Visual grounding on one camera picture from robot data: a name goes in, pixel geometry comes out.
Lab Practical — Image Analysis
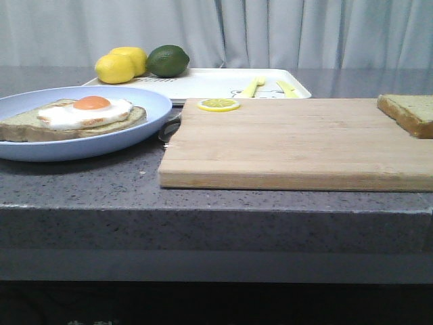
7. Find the fried egg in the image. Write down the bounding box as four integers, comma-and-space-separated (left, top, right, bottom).
37, 95, 133, 130

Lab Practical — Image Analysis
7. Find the front yellow lemon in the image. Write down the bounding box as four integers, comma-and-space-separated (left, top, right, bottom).
95, 53, 135, 84

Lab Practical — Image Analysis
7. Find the rear yellow lemon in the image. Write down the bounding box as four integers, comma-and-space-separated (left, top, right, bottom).
109, 47, 147, 77

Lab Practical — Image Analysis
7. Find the yellow plastic knife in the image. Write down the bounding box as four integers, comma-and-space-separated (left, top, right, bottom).
276, 80, 299, 98

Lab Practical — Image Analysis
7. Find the yellow lemon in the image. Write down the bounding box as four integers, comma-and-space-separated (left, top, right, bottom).
109, 47, 147, 77
95, 53, 135, 84

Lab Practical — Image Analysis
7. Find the bread slice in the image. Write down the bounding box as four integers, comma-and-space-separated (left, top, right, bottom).
377, 94, 432, 139
1, 99, 147, 142

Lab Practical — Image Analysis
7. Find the green lime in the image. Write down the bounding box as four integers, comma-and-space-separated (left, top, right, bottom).
146, 45, 189, 78

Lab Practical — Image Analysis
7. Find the light blue plate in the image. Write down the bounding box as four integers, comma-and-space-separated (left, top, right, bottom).
1, 86, 172, 162

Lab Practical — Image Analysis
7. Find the white bear tray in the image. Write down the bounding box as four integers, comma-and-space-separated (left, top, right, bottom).
82, 68, 313, 102

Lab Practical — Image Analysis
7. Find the grey curtain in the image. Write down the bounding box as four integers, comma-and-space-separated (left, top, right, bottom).
1, 1, 432, 69

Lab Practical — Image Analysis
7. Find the yellow plastic fork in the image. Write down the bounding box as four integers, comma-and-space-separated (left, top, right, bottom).
239, 76, 266, 98

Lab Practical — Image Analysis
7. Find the wooden cutting board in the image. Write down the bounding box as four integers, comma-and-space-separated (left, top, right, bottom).
158, 98, 432, 192

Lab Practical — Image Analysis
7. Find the metal cutting board handle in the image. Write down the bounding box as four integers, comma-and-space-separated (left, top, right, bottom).
158, 113, 181, 145

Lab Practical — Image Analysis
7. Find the lemon slice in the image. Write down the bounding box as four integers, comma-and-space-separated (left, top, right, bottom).
197, 98, 240, 112

